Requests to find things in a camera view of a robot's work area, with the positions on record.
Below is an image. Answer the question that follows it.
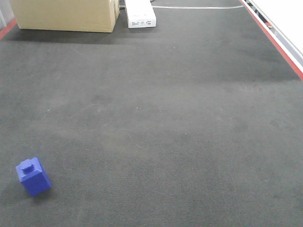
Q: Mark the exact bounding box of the blue plastic bottle part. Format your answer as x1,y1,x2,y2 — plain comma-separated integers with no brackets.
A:
16,157,52,197

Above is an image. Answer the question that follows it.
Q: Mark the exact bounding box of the white long carton box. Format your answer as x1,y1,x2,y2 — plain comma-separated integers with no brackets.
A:
125,0,157,28

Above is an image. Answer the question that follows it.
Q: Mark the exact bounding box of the large cardboard box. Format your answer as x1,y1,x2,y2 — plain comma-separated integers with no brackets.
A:
10,0,120,33

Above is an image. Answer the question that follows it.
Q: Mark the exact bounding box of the white conveyor side rail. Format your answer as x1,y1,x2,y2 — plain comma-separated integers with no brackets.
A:
241,0,303,79

